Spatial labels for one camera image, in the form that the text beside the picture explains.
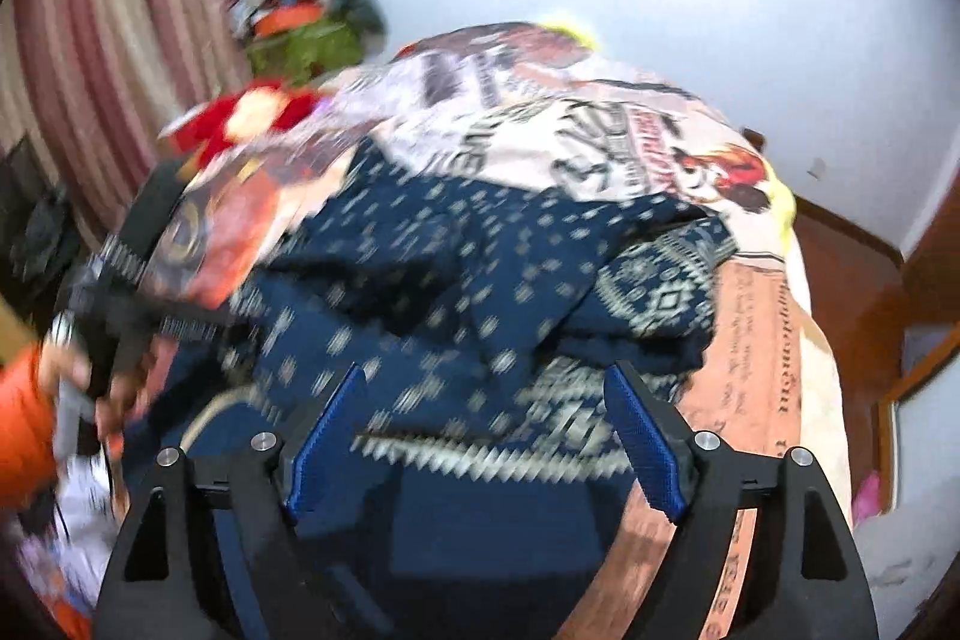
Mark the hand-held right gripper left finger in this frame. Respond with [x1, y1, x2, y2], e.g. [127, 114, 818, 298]
[96, 362, 369, 640]

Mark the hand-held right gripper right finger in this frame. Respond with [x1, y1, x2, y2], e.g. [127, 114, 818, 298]
[603, 360, 880, 640]

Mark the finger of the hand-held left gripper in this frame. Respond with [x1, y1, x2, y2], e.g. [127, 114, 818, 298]
[118, 160, 190, 268]
[146, 297, 253, 347]

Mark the navy patterned zip jacket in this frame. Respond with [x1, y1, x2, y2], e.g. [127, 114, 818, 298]
[146, 141, 741, 640]

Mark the person's left hand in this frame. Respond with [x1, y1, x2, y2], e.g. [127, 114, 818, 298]
[37, 340, 156, 455]

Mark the red plush toy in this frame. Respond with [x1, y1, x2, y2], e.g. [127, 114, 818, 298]
[156, 77, 325, 173]

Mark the striped curtain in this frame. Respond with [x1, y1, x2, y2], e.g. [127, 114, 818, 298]
[0, 0, 265, 285]

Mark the green patterned box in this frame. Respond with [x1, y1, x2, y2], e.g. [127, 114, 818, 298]
[246, 20, 362, 88]

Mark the pink object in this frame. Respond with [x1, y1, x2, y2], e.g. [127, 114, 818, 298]
[850, 470, 884, 522]

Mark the orange box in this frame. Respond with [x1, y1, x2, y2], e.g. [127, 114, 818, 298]
[255, 5, 325, 39]

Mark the pile of papers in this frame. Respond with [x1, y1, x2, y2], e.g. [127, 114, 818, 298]
[0, 449, 130, 640]

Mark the wooden wardrobe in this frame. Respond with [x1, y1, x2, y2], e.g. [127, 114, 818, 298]
[874, 227, 960, 405]

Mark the printed blanket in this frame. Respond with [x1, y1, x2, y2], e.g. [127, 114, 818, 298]
[150, 20, 860, 640]

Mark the yellow plush object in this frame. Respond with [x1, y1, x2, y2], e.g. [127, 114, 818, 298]
[535, 14, 602, 53]

